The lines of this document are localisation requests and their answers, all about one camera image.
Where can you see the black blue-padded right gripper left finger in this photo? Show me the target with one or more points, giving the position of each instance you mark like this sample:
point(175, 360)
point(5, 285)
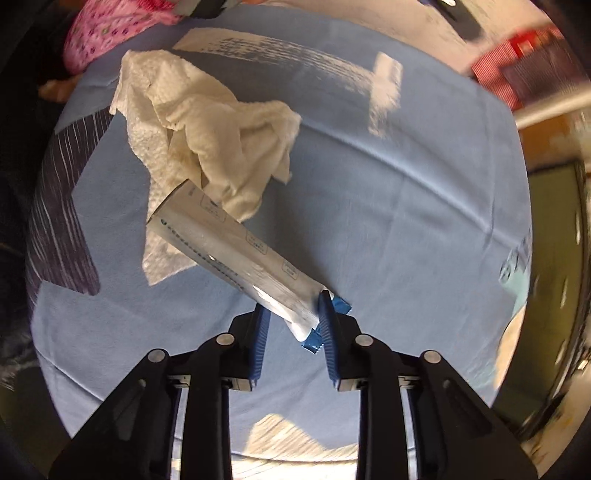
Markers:
point(131, 434)

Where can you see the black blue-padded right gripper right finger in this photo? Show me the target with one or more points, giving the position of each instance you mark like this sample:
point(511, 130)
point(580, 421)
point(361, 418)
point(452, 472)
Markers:
point(417, 407)

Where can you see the white blue tube wrapper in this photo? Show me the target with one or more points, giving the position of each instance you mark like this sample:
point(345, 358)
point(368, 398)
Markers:
point(185, 228)

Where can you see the pink floral sleeve forearm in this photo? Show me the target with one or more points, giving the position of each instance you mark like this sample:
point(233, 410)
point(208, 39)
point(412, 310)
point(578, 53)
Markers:
point(101, 25)

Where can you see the green kitchen cabinets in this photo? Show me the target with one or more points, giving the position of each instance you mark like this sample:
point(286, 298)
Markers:
point(551, 330)

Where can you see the light blue star tablecloth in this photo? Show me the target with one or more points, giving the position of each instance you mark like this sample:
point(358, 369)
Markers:
point(408, 196)

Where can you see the crumpled white paper towel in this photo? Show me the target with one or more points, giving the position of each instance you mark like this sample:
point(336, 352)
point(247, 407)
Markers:
point(183, 124)

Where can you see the red checkered cloth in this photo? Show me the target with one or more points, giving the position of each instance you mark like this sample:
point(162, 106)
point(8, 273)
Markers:
point(529, 66)

